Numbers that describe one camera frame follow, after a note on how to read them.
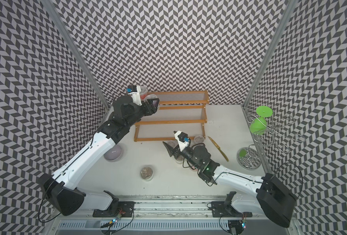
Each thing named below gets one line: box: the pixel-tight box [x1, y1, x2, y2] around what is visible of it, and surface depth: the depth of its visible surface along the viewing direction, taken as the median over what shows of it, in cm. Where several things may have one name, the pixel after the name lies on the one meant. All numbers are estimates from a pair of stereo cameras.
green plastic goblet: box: [249, 105, 273, 136], surface depth 73 cm
